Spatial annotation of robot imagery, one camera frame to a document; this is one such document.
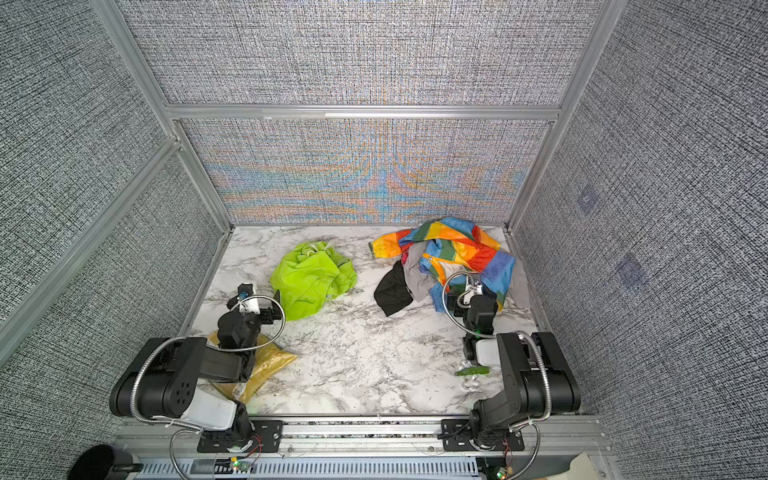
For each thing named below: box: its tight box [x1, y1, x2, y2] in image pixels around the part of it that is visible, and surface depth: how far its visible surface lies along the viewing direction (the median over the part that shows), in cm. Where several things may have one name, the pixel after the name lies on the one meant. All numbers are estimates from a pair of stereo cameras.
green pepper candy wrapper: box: [454, 366, 491, 376], surface depth 85 cm
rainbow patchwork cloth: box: [369, 217, 516, 313], surface depth 99 cm
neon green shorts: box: [270, 241, 358, 321], surface depth 96 cm
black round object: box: [67, 444, 144, 480], surface depth 65 cm
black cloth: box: [374, 260, 414, 317], surface depth 101 cm
